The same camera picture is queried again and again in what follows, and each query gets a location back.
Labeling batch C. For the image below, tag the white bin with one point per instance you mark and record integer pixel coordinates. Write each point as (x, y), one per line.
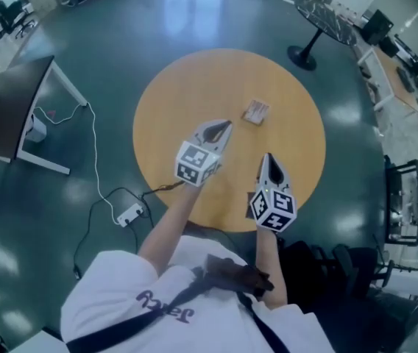
(38, 131)

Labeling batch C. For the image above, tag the black metal frame rack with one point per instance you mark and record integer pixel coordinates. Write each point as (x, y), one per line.
(391, 197)

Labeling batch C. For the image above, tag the black office chair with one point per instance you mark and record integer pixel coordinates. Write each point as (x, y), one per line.
(349, 267)

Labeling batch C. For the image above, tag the black chest device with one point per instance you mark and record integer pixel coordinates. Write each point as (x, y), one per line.
(238, 274)

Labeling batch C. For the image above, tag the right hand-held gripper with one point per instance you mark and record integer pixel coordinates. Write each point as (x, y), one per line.
(273, 208)

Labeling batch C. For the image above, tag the black marble round table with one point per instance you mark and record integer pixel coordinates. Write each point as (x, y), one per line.
(326, 17)

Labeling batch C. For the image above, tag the person's left forearm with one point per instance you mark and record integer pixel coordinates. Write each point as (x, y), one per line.
(168, 230)

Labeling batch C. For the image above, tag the person's white shirt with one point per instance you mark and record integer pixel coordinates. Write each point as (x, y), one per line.
(113, 289)

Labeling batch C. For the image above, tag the person's right forearm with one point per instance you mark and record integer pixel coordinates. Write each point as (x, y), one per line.
(271, 267)

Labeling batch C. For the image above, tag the white power strip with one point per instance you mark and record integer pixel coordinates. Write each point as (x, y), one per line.
(130, 215)

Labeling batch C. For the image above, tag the wooden desk with white legs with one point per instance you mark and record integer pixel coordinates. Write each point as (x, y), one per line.
(393, 75)

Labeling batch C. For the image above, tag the black desk with white legs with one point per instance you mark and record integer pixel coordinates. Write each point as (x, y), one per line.
(10, 101)

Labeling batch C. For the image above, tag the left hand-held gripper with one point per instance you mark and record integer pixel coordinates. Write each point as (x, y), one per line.
(198, 164)

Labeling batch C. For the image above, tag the tall black cabinet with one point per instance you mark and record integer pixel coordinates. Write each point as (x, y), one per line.
(377, 26)

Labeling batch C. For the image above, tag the round wooden table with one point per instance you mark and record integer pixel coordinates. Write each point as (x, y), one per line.
(212, 86)

